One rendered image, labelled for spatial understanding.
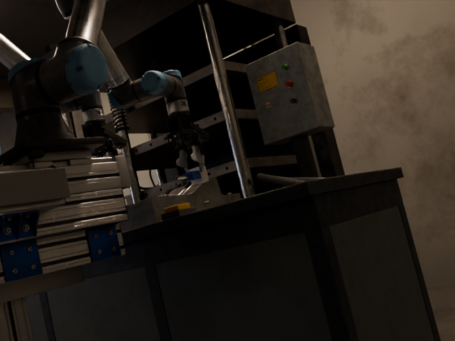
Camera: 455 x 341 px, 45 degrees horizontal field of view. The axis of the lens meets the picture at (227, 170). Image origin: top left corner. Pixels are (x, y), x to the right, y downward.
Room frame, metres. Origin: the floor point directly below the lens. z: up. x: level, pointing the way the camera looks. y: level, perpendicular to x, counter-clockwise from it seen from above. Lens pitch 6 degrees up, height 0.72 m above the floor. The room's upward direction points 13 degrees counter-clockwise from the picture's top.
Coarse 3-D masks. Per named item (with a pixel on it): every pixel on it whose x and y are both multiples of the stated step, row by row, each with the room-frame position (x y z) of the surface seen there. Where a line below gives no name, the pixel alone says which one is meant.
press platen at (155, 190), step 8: (248, 160) 2.63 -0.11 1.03; (256, 160) 2.68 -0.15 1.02; (264, 160) 2.74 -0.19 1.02; (272, 160) 2.80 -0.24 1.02; (280, 160) 2.86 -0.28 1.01; (288, 160) 2.93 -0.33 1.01; (296, 160) 2.99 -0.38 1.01; (216, 168) 2.67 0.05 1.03; (224, 168) 2.64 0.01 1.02; (232, 168) 2.61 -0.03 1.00; (208, 176) 2.71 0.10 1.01; (216, 176) 2.68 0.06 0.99; (168, 184) 2.87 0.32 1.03; (176, 184) 2.85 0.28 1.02; (144, 192) 2.98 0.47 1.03; (152, 192) 2.94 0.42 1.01; (160, 192) 2.91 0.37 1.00; (128, 200) 3.06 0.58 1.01
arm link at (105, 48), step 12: (60, 0) 1.59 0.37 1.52; (72, 0) 1.58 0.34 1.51; (60, 12) 1.64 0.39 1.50; (108, 48) 1.71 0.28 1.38; (108, 60) 1.71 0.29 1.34; (108, 72) 1.73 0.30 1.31; (120, 72) 1.75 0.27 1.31; (108, 84) 1.77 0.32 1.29; (120, 84) 1.76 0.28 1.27; (132, 84) 1.77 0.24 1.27; (108, 96) 1.81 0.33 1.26; (120, 96) 1.78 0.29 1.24; (132, 96) 1.78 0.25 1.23; (120, 108) 1.83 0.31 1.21
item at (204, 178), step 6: (192, 168) 1.87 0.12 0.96; (198, 168) 1.86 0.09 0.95; (204, 168) 1.88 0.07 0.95; (186, 174) 1.84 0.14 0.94; (192, 174) 1.83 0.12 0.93; (198, 174) 1.85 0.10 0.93; (204, 174) 1.87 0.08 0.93; (186, 180) 1.84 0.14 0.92; (192, 180) 1.86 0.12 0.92; (198, 180) 1.86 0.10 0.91; (204, 180) 1.87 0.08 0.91
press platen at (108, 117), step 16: (224, 64) 2.62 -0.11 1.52; (240, 64) 2.74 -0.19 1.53; (192, 80) 2.72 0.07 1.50; (208, 80) 2.74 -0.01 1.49; (240, 80) 2.88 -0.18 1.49; (160, 96) 2.86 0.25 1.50; (192, 96) 2.98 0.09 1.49; (208, 96) 3.07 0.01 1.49; (240, 96) 3.25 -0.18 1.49; (128, 112) 3.02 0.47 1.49; (144, 112) 3.09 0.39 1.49; (160, 112) 3.18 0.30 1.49; (192, 112) 3.38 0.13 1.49; (208, 112) 3.49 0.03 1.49; (112, 128) 3.29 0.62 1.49; (144, 128) 3.50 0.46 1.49; (160, 128) 3.61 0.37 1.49
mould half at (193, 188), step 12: (216, 180) 2.12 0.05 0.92; (192, 192) 2.00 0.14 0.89; (204, 192) 2.05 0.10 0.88; (216, 192) 2.10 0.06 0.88; (144, 204) 1.85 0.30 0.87; (156, 204) 1.84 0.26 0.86; (168, 204) 1.88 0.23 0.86; (192, 204) 1.98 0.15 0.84; (216, 204) 2.09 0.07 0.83; (132, 216) 1.89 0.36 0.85; (144, 216) 1.85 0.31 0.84; (156, 216) 1.83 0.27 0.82; (132, 228) 1.89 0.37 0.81
